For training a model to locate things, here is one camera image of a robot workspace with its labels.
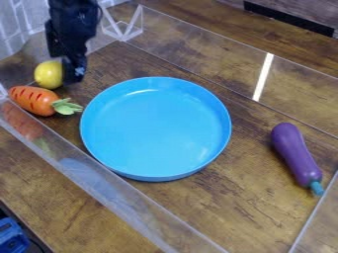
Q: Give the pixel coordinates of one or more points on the orange toy carrot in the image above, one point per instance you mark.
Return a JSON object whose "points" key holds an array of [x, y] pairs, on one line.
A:
{"points": [[41, 101]]}

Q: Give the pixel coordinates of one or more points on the white curtain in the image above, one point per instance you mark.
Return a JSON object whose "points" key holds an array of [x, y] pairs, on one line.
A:
{"points": [[22, 18]]}

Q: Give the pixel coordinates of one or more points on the blue round tray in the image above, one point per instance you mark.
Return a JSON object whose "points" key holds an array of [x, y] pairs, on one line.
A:
{"points": [[156, 128]]}

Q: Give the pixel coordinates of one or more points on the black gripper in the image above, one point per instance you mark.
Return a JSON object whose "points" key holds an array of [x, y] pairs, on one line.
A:
{"points": [[69, 28]]}

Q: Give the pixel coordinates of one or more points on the purple toy eggplant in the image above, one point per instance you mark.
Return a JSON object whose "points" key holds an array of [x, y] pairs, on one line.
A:
{"points": [[288, 144]]}

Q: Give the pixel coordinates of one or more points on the blue device at corner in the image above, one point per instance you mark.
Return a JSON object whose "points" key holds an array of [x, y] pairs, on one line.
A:
{"points": [[13, 240]]}

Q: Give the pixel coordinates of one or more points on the clear acrylic barrier wall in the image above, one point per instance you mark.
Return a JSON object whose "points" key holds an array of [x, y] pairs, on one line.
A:
{"points": [[242, 205]]}

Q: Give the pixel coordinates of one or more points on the yellow toy lemon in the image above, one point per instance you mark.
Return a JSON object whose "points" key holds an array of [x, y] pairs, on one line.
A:
{"points": [[48, 74]]}

